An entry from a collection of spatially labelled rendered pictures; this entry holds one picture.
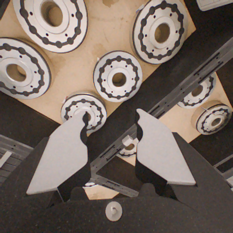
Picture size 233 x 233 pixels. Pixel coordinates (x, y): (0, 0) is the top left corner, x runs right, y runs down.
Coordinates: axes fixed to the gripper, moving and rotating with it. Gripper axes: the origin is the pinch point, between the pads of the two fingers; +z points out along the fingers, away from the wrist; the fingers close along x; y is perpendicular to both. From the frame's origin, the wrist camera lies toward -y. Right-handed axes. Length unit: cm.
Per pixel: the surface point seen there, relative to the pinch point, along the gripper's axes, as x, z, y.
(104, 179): -2.3, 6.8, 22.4
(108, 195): -3, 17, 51
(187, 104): 19.5, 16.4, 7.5
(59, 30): -7.6, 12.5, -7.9
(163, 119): 15.6, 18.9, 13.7
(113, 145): 0.1, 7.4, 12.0
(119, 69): 1.9, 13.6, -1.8
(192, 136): 27.6, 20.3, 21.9
